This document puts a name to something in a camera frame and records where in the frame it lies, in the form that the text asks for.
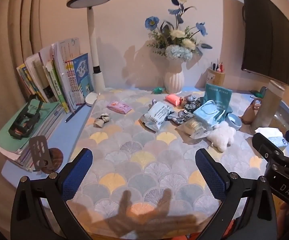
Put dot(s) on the round glass plate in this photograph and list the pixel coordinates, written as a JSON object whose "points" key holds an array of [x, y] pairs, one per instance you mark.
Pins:
{"points": [[285, 115]]}

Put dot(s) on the blue face masks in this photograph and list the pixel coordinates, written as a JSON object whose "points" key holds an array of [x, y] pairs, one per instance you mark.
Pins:
{"points": [[207, 116]]}

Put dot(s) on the white desk lamp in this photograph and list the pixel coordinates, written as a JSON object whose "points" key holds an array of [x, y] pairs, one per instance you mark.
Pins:
{"points": [[94, 50]]}

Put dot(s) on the green clay packet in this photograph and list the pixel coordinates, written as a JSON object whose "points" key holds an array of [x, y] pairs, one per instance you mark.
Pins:
{"points": [[158, 90]]}

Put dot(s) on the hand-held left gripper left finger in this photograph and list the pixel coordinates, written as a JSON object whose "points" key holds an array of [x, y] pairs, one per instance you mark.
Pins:
{"points": [[77, 171]]}

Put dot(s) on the light blue tape roll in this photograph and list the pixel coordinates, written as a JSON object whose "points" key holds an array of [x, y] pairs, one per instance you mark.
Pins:
{"points": [[236, 126]]}

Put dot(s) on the bunch of pens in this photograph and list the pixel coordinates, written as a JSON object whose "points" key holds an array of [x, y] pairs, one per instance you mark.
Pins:
{"points": [[217, 66]]}

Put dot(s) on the metal phone stand wooden base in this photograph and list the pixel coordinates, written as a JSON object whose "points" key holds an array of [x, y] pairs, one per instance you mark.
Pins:
{"points": [[38, 152]]}

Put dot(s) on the beige thermos bottle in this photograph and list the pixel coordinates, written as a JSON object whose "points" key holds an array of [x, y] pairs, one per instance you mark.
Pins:
{"points": [[267, 110]]}

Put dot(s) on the teal paper bag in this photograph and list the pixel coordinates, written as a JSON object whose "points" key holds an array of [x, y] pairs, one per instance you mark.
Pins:
{"points": [[218, 93]]}

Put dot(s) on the dark blue pen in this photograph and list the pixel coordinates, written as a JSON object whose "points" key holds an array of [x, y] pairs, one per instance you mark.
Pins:
{"points": [[74, 113]]}

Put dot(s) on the small green toy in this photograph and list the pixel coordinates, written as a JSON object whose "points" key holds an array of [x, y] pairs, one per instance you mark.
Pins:
{"points": [[257, 94]]}

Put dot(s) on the pink tissue packet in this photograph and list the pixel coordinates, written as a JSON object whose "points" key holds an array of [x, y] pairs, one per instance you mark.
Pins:
{"points": [[119, 107]]}

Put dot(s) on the wooden pen holder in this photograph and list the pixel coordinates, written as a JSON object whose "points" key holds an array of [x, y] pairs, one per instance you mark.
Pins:
{"points": [[215, 78]]}

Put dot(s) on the fan patterned table mat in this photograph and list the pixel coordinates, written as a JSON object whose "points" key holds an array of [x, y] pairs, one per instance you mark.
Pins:
{"points": [[134, 155]]}

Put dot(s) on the black curved television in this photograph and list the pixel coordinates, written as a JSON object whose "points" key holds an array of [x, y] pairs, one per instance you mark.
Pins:
{"points": [[267, 42]]}

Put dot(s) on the pink clay packet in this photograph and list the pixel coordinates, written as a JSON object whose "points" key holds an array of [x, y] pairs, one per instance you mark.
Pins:
{"points": [[172, 98]]}

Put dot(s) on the blue white wet wipes pack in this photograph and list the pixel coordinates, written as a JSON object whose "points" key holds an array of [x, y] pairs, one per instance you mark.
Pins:
{"points": [[157, 115]]}

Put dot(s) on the white tissue pack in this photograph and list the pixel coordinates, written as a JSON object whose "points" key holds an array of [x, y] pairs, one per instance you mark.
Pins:
{"points": [[269, 132]]}

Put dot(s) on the blue and white flower bouquet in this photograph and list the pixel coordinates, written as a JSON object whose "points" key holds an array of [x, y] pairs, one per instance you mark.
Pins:
{"points": [[178, 51]]}

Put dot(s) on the row of upright books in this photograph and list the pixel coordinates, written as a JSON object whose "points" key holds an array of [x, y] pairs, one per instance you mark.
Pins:
{"points": [[59, 80]]}

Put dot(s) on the clear cotton pad packet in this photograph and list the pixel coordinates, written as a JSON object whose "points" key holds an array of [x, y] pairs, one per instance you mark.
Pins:
{"points": [[194, 128]]}

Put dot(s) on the beige curtain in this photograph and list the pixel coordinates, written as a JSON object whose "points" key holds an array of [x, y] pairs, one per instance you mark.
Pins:
{"points": [[14, 30]]}

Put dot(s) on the white ribbed vase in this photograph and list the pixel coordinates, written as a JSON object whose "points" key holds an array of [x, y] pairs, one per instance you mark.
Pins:
{"points": [[173, 80]]}

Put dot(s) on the white plush toy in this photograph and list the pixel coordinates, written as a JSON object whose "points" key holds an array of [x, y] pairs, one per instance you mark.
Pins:
{"points": [[222, 135]]}

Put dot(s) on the black plastic frame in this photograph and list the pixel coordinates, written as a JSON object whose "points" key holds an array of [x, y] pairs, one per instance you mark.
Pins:
{"points": [[15, 132]]}

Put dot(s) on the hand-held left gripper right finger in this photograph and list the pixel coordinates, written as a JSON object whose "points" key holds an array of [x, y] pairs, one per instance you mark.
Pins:
{"points": [[210, 173]]}

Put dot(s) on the stack of flat books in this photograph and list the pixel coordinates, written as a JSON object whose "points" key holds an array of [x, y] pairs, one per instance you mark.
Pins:
{"points": [[7, 136]]}

